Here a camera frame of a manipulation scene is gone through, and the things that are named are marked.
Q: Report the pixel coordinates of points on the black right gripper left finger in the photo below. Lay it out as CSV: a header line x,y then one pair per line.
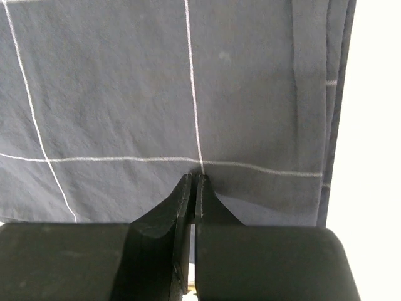
x,y
147,259

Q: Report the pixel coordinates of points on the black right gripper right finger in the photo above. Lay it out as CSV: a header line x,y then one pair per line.
x,y
238,262

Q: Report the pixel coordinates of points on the dark checked cloth placemat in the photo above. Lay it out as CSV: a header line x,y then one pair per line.
x,y
106,104

